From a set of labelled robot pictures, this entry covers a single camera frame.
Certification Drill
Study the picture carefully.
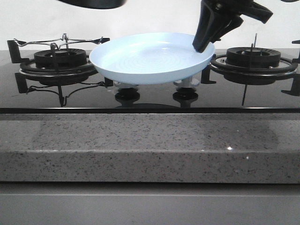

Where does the black glass cooktop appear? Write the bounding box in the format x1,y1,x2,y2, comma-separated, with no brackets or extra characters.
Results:
0,51,300,114

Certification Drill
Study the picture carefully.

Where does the right black pan support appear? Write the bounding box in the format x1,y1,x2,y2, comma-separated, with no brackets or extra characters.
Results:
210,43,298,77

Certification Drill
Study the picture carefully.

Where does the left silver stove knob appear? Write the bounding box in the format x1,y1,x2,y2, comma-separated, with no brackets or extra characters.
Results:
113,81,138,89

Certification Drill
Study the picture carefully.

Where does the wire pan reducer ring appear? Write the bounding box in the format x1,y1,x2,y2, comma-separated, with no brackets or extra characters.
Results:
13,33,104,51

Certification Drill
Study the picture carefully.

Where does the black frying pan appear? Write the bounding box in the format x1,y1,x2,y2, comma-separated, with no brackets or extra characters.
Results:
60,0,127,9

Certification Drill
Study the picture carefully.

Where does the gas burner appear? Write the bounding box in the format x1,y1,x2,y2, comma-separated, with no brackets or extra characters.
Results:
34,48,87,68
226,47,281,64

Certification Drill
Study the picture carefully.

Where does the left black pan support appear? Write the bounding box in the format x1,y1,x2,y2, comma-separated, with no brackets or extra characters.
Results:
7,33,110,77

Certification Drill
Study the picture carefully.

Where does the light blue plate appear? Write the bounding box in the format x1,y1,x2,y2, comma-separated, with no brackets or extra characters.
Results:
89,32,215,85

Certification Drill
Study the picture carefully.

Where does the right silver stove knob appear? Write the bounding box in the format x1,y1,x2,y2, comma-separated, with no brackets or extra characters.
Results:
173,76,200,88

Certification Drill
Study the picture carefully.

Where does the silver stove knob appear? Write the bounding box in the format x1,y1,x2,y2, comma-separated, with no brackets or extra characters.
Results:
173,76,200,88
113,81,138,89

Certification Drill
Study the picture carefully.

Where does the right gas burner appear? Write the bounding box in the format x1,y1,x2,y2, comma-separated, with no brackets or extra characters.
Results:
226,47,281,64

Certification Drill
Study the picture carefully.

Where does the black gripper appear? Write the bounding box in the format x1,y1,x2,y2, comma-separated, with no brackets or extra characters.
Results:
193,0,273,53

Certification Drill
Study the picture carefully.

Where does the left gas burner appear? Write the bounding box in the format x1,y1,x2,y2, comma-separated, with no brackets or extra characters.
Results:
34,48,87,68

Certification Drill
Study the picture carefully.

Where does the black pan support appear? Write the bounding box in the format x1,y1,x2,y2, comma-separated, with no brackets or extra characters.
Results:
7,33,110,77
210,43,298,77

